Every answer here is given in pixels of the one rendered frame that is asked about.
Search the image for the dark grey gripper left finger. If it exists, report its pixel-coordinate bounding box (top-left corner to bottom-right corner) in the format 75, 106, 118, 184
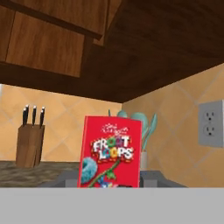
37, 170, 81, 188

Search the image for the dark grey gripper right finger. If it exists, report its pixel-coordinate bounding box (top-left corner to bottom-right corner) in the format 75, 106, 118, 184
139, 170, 188, 188

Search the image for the red cereal box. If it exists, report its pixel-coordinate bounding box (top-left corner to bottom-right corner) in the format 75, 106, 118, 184
76, 115, 144, 188

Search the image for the brown wooden cabinet door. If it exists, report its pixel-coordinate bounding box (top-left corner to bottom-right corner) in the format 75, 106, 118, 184
0, 4, 88, 79
10, 0, 123, 47

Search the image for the white utensil pot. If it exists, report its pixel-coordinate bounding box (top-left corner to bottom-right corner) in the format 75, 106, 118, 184
140, 150, 149, 171

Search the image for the wooden knife block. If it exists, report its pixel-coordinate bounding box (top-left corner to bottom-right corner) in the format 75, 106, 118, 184
15, 123, 46, 169

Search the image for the teal spatula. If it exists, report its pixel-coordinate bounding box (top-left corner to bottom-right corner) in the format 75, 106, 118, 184
142, 113, 158, 152

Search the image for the teal spoon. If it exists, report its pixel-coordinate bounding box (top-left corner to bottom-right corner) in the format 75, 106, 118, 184
130, 112, 150, 138

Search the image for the teal ladle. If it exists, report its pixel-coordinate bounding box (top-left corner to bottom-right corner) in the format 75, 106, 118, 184
116, 109, 130, 119

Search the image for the black handled knife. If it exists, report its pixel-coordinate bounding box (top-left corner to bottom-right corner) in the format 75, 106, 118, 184
22, 104, 30, 127
31, 105, 38, 127
39, 106, 46, 129

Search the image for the grey wall socket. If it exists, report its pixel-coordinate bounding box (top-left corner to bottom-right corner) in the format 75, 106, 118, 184
198, 100, 224, 148

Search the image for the dark wooden wall cabinet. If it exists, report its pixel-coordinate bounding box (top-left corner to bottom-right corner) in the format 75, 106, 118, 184
0, 0, 224, 104

